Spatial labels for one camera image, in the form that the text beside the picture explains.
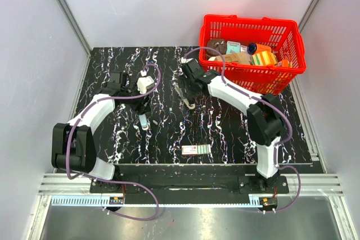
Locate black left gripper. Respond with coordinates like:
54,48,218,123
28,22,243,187
121,82,152,115

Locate cream metal stapler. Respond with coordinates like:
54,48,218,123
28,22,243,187
174,84,195,110

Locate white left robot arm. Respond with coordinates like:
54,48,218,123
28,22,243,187
51,72,155,193

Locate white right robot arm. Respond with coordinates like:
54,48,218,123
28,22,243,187
175,58,285,193

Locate brown round bun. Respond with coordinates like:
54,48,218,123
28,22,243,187
206,38,227,57

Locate teal white small box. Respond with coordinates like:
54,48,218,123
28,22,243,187
226,40,241,55

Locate brown cardboard box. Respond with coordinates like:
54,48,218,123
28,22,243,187
208,52,251,65

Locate black marble pattern mat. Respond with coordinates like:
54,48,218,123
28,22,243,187
63,46,313,165

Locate blue cap bottle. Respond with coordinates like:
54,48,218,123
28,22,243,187
247,43,272,55

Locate red staple box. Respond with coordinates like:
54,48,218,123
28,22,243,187
181,144,211,156

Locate red plastic shopping basket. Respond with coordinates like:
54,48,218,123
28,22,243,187
199,15,307,94

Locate green yellow striped box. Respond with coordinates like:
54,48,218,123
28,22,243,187
251,51,278,66

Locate orange packet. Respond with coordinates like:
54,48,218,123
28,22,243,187
276,58,293,68

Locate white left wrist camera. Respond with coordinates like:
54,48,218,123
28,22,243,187
137,76,155,94

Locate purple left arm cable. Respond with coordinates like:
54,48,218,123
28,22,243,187
66,64,161,221

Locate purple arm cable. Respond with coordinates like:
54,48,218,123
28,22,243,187
66,64,161,221
181,47,302,213

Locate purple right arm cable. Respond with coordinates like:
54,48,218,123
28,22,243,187
181,47,302,213

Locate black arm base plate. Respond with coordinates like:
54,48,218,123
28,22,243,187
89,164,290,196

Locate aluminium frame rail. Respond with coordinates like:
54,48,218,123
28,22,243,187
38,174,343,208

